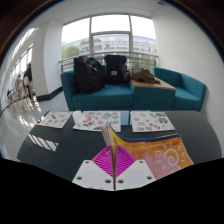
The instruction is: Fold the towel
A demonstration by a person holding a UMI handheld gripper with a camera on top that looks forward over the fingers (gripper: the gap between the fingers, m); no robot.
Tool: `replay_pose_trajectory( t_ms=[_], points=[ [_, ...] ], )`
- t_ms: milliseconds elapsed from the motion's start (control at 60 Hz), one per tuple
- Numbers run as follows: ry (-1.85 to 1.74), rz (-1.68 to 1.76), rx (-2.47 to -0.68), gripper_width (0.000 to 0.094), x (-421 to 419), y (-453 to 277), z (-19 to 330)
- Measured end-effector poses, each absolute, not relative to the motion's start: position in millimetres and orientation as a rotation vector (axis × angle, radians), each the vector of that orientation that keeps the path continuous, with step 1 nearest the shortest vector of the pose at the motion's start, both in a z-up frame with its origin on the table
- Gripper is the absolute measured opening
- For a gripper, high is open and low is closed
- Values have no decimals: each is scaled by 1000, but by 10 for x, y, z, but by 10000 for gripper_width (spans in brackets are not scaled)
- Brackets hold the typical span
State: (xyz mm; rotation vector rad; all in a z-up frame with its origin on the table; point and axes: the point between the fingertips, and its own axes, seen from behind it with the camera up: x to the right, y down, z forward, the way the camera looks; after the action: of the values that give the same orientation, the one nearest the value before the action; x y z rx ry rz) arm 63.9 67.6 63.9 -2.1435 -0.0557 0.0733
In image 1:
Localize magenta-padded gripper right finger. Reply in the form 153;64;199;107
115;145;157;191

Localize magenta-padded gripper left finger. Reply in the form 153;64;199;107
72;145;115;191

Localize orange pink printed towel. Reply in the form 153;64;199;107
101;124;194;191

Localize wide white sticker sheet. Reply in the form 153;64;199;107
72;110;122;133

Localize small white sticker sheet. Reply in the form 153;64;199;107
37;111;73;129

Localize teal two-seat sofa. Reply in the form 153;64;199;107
60;68;135;112

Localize teal wood-topped side table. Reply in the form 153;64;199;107
129;79;177;112

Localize teal armchair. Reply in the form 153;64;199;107
153;67;208;112

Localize large black backpack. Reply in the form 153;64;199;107
73;55;106;95

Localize brown crumpled jacket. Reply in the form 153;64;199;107
126;66;162;84

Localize black backpack with label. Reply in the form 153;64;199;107
103;54;129;85

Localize metal balcony railing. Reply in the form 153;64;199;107
58;51;159;73

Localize person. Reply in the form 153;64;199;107
14;74;24;98
23;63;33;98

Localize large grey-framed window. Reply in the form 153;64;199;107
60;14;158;71

